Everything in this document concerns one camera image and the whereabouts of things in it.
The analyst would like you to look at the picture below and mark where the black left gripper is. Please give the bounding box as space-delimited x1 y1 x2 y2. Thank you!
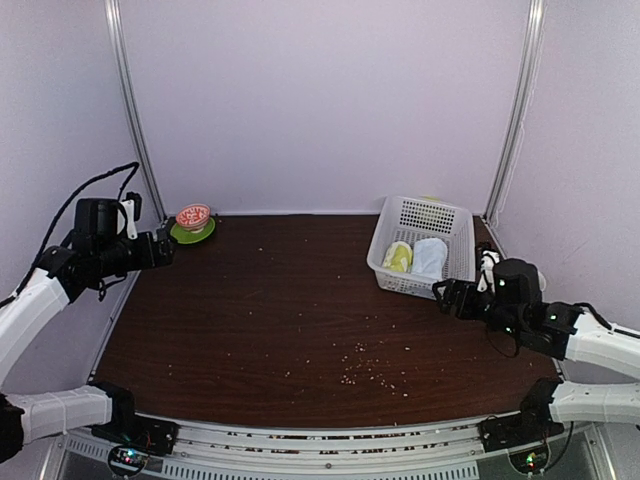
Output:
94 227 177 277

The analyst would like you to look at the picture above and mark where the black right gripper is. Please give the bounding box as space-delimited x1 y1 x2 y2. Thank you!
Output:
432 280 523 341

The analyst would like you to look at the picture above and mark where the light blue towel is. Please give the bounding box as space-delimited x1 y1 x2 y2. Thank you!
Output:
411 238 448 281

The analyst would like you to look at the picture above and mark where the white plastic basket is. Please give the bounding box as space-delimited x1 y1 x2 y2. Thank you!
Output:
367 196 476 299

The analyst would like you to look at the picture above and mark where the green patterned towel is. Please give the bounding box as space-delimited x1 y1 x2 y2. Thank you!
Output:
382 241 413 273

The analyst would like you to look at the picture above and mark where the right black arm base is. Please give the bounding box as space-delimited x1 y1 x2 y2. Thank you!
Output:
478 378 564 452

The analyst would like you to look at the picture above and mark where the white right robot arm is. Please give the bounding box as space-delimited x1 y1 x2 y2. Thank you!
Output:
432 258 639 442

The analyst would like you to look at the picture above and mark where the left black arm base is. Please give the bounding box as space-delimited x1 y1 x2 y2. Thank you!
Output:
90 382 179 457

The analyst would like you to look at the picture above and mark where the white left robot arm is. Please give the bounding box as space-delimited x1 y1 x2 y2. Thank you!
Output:
1 192 175 461

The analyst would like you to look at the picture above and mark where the green plate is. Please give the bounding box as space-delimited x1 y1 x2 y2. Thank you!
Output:
170 218 216 245

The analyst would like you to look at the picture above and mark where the red patterned bowl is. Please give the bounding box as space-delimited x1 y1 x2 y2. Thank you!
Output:
176 204 211 233

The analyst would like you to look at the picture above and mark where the beige patterned mug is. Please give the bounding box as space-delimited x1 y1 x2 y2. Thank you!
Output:
537 272 547 292

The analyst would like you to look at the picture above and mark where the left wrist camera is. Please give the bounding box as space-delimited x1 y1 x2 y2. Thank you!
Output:
117 192 142 240

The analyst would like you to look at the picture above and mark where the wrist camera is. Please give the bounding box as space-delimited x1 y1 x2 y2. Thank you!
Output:
476 242 502 294
117 192 142 240

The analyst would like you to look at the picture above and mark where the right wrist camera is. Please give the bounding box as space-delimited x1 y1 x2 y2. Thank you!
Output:
476 242 502 294

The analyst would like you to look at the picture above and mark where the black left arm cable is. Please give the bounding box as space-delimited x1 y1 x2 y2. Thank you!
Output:
0 161 141 309

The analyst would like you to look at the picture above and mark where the aluminium front rail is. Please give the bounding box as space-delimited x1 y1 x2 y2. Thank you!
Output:
42 394 619 480

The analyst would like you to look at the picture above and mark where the left aluminium frame post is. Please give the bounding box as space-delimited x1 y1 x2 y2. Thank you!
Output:
104 0 167 222

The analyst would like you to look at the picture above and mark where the aluminium frame post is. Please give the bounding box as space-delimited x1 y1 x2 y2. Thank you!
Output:
484 0 547 227
104 0 167 222

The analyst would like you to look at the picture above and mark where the right aluminium frame post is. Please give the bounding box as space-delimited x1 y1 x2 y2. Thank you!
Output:
484 0 547 227

